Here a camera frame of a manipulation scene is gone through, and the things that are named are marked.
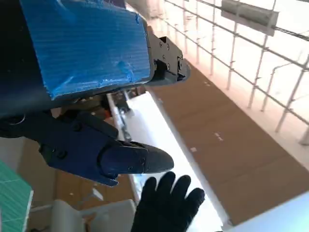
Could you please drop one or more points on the white panel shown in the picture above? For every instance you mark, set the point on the white panel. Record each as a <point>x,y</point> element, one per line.
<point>270,215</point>

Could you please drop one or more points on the green cutting mat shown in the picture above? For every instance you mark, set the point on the green cutting mat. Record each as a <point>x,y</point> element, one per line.
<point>12,193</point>

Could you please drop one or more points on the white desk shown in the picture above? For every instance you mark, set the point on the white desk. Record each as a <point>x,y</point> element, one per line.
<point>149,116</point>

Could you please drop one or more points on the white window frame grid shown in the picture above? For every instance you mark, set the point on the white window frame grid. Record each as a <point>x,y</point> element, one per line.
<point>241,55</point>

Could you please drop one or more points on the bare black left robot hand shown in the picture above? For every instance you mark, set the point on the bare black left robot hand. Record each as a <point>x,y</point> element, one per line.
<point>87,48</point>

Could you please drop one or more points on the grey wall fixture box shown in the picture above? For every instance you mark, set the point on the grey wall fixture box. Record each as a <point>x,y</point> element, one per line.
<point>248,14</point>

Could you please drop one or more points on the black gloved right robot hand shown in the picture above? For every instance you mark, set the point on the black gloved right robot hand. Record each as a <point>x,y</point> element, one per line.
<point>164,207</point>

